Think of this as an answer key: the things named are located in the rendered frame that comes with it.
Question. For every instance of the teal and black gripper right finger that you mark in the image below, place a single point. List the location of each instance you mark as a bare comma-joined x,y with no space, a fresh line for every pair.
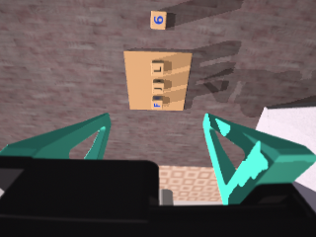
268,159

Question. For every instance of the tan letter block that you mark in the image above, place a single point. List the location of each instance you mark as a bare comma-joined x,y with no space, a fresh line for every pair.
158,20
158,86
157,102
157,67

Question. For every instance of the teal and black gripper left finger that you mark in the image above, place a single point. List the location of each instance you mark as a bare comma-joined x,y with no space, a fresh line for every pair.
57,144

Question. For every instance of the tan flat mat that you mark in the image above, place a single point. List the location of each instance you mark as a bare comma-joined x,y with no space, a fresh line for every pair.
139,78

